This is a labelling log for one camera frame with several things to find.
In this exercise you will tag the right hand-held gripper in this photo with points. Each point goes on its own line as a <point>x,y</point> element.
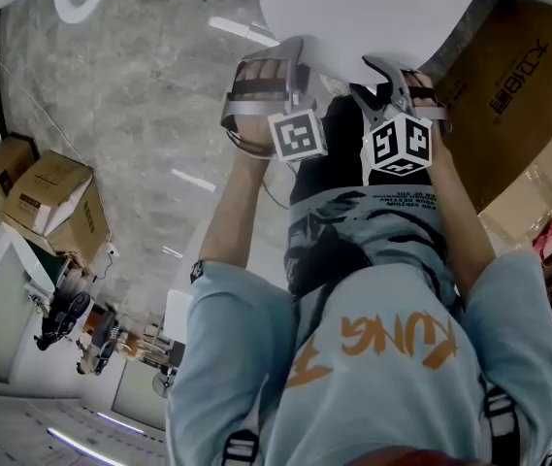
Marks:
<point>397,143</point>

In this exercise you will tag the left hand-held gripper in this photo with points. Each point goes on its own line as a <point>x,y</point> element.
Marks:
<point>300,136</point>

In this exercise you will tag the person's left forearm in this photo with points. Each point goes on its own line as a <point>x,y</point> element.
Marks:
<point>237,211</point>

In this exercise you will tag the person's left hand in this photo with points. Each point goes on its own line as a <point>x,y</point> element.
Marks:
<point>261,78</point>

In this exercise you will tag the person's right hand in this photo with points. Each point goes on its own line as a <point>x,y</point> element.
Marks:
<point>421,90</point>

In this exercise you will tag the large brown cardboard box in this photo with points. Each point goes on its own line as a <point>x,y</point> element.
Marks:
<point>513,105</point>

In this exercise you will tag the pink cloth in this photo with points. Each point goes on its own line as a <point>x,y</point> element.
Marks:
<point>547,238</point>

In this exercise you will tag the person's light blue shirt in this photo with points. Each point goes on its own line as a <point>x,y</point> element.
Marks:
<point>377,357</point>

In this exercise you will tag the white rectangular basin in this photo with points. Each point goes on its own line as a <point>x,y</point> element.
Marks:
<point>178,316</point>

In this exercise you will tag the stacked small cardboard boxes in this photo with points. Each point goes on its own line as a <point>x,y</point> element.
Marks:
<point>52,197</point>

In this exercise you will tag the small brown cardboard box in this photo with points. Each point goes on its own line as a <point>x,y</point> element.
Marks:
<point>4,168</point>

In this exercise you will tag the standing fan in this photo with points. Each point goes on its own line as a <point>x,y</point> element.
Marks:
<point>164,384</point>

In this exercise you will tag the person's bare neck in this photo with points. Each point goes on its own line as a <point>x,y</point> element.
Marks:
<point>387,456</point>

